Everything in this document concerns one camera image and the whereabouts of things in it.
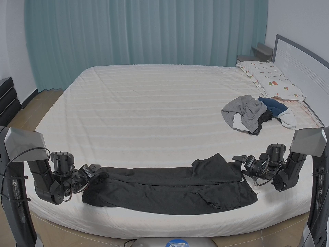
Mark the pile of clothes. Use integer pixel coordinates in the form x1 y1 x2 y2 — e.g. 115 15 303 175
221 94 297 135

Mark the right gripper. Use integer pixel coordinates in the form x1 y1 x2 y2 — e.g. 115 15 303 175
232 155 269 179

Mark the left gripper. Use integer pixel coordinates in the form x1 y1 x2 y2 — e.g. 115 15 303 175
72 164 103 191

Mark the white printed pillow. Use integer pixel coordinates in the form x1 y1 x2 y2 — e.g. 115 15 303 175
235 60 307 101

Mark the black polo shirt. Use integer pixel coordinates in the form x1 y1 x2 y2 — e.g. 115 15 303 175
82 152 258 215

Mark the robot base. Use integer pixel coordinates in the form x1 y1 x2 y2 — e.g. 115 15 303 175
127 237 215 247

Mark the bed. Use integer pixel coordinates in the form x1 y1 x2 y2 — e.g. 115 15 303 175
26 34 329 237

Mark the black chest of drawers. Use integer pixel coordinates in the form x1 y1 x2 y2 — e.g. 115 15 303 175
0 77 21 128

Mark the blue-green curtain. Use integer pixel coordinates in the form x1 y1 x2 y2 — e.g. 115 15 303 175
24 0 268 92

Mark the black cable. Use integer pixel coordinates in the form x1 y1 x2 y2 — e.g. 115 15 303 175
253 174 273 188

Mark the grey bedside table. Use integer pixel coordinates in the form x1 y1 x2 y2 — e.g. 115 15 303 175
236 42 273 67

